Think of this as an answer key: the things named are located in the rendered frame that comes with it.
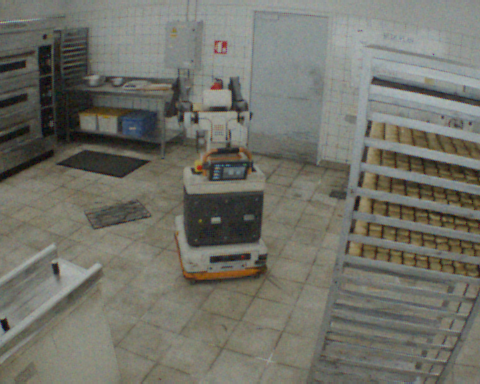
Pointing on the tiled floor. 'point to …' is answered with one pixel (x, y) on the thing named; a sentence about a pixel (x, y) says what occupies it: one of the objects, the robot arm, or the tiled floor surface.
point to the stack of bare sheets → (116, 214)
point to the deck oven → (18, 96)
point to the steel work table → (129, 96)
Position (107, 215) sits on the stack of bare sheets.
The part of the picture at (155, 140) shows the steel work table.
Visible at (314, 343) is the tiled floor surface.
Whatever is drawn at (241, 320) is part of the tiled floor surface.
